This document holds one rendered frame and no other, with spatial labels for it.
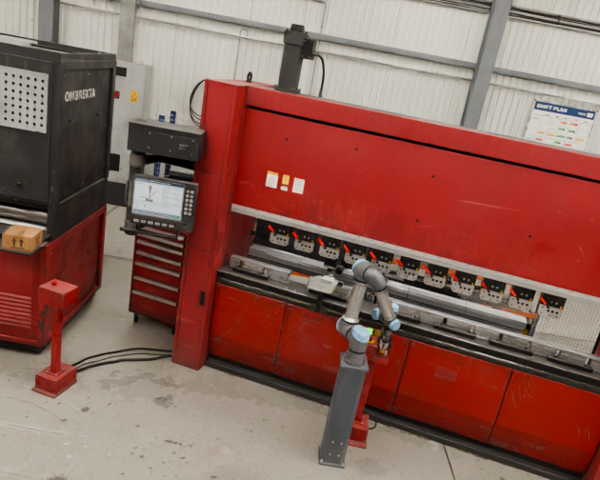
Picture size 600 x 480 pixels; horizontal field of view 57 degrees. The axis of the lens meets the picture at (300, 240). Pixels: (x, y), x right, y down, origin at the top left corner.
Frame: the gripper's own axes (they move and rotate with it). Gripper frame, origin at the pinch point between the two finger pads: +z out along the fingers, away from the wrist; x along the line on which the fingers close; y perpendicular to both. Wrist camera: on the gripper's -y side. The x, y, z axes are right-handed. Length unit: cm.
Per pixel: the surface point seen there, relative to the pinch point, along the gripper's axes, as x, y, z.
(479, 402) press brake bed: -79, 9, 31
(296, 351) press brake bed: 60, 29, 38
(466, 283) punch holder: -49, 31, -50
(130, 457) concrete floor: 146, -82, 68
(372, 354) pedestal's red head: 6.1, -6.1, 2.1
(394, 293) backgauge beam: -6, 62, -14
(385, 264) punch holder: 9, 39, -47
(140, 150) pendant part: 192, 18, -101
